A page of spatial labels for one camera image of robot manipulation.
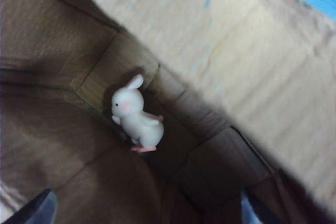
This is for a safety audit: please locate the white pink rabbit doll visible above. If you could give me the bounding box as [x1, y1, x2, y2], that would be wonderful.
[110, 73, 165, 153]

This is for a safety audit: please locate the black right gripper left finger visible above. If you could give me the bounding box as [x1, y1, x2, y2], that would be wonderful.
[0, 187, 58, 224]

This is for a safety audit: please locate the brown cardboard box marked BOX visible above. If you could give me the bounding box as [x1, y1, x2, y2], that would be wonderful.
[0, 0, 336, 224]

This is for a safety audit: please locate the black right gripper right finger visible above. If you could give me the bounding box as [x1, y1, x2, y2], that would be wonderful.
[240, 191, 281, 224]

